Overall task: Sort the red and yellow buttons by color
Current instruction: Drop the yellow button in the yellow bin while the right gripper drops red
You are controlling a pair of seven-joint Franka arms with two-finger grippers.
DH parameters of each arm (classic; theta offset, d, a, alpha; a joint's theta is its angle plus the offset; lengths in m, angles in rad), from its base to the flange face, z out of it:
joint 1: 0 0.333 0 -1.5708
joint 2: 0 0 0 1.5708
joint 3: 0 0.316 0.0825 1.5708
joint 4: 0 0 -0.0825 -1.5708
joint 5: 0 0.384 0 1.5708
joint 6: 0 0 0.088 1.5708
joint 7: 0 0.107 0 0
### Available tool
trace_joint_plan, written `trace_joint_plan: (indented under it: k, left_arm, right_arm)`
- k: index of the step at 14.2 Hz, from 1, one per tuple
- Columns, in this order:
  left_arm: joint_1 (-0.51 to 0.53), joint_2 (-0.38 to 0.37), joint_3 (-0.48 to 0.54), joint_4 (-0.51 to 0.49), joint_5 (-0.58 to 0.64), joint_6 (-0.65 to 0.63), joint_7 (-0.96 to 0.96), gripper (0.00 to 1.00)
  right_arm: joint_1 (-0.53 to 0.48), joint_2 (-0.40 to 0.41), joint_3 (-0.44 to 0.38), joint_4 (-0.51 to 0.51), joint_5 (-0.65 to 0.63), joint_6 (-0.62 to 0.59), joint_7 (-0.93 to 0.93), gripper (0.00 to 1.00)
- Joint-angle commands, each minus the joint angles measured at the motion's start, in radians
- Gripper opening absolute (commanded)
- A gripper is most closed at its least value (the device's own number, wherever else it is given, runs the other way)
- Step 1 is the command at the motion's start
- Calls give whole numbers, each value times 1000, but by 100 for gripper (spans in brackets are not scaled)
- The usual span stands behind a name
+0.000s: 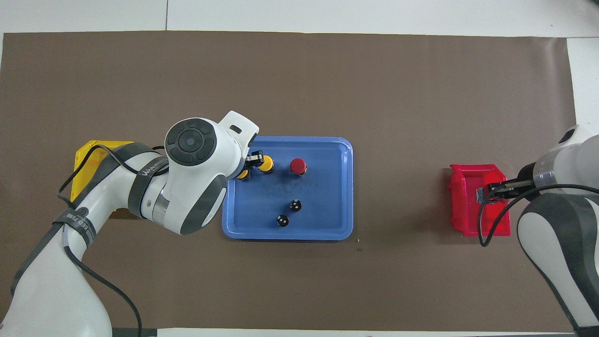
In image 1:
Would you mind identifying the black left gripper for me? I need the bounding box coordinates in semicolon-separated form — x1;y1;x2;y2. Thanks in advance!
242;151;265;173

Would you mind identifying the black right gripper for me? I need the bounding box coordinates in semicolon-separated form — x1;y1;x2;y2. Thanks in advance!
489;162;539;202

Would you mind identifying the red plastic bin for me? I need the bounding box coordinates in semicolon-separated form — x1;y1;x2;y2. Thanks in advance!
448;164;511;237

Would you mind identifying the blue plastic tray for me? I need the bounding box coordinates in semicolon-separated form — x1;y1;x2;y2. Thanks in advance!
222;136;354;241

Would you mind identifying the brown table mat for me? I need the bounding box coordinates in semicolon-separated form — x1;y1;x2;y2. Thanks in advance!
0;31;595;332

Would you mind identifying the yellow plastic bin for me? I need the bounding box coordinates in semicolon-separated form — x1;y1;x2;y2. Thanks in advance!
74;140;141;220

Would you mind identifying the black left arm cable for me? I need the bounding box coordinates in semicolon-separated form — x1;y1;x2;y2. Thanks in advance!
57;144;167;337

